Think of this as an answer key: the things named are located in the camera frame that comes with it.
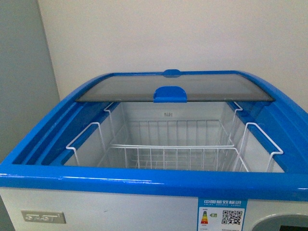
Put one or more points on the energy efficiency label sticker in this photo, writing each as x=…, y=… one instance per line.
x=221, y=214

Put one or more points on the silver brand logo plate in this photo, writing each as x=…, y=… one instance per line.
x=43, y=216

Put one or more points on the white wire basket front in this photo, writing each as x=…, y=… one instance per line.
x=255, y=152

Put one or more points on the sliding glass freezer lid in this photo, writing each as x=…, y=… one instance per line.
x=174, y=86

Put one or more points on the white blue chest freezer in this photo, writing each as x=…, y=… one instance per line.
x=34, y=175

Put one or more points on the round temperature display panel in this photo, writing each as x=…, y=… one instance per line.
x=283, y=223

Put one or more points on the white wire basket rear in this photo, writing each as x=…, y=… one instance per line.
x=174, y=124

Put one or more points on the white wire basket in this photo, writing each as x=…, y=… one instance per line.
x=174, y=124
x=255, y=152

